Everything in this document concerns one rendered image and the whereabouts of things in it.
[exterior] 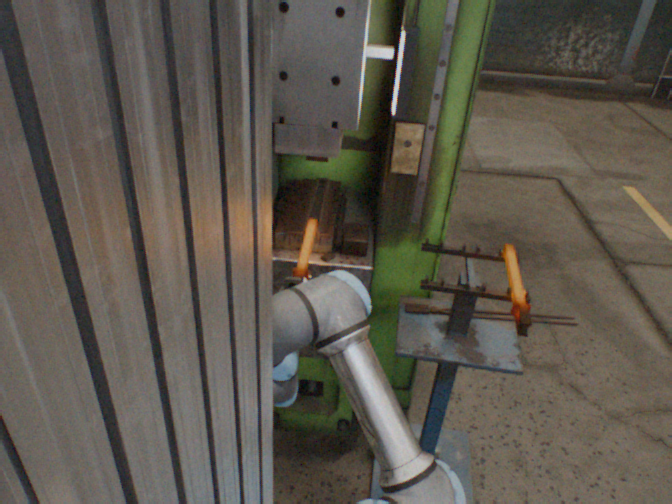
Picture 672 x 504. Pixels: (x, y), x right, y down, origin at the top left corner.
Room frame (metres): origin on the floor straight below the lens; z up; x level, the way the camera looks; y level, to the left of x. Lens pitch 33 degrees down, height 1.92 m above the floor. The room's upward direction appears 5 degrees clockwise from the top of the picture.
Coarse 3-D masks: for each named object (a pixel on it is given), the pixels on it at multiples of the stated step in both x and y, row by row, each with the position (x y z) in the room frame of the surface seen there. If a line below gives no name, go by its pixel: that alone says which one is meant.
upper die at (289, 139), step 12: (276, 132) 1.51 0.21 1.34; (288, 132) 1.51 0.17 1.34; (300, 132) 1.50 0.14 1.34; (312, 132) 1.50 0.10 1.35; (324, 132) 1.50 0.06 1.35; (336, 132) 1.50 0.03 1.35; (276, 144) 1.51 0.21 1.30; (288, 144) 1.51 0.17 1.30; (300, 144) 1.51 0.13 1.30; (312, 144) 1.50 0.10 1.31; (324, 144) 1.50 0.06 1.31; (336, 144) 1.50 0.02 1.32; (324, 156) 1.50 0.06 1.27; (336, 156) 1.50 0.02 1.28
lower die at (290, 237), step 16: (304, 192) 1.80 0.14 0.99; (336, 192) 1.82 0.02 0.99; (288, 208) 1.68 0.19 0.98; (304, 208) 1.67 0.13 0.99; (336, 208) 1.69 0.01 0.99; (288, 224) 1.57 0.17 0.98; (304, 224) 1.54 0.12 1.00; (320, 224) 1.55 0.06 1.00; (288, 240) 1.51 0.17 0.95; (320, 240) 1.50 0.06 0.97
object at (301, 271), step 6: (312, 222) 1.55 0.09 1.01; (312, 228) 1.51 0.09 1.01; (306, 234) 1.46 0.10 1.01; (312, 234) 1.47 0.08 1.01; (306, 240) 1.43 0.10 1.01; (312, 240) 1.43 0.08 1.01; (306, 246) 1.39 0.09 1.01; (306, 252) 1.35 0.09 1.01; (300, 258) 1.32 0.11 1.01; (306, 258) 1.32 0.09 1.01; (300, 264) 1.29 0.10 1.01; (306, 264) 1.29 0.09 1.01; (294, 270) 1.24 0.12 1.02; (300, 270) 1.25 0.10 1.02; (306, 270) 1.25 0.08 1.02; (294, 276) 1.22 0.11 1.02; (300, 276) 1.22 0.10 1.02; (306, 276) 1.24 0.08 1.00
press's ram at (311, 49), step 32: (288, 0) 1.51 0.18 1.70; (320, 0) 1.50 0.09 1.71; (352, 0) 1.50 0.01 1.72; (288, 32) 1.51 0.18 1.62; (320, 32) 1.50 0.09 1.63; (352, 32) 1.50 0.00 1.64; (288, 64) 1.51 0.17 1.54; (320, 64) 1.50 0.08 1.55; (352, 64) 1.50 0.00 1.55; (288, 96) 1.51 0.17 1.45; (320, 96) 1.50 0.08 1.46; (352, 96) 1.50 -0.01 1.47; (352, 128) 1.50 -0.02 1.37
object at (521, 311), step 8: (504, 248) 1.45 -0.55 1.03; (512, 248) 1.44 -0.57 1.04; (504, 256) 1.42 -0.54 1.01; (512, 256) 1.39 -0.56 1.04; (512, 264) 1.34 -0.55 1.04; (512, 272) 1.30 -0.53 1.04; (512, 280) 1.26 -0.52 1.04; (520, 280) 1.26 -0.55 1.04; (512, 288) 1.22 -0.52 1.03; (520, 288) 1.22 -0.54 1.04; (512, 296) 1.20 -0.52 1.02; (520, 296) 1.18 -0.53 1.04; (520, 304) 1.13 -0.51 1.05; (528, 304) 1.14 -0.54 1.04; (512, 312) 1.13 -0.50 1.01; (520, 312) 1.10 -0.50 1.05; (528, 312) 1.10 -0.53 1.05; (520, 320) 1.09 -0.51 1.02; (528, 320) 1.07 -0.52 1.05; (520, 328) 1.07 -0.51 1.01
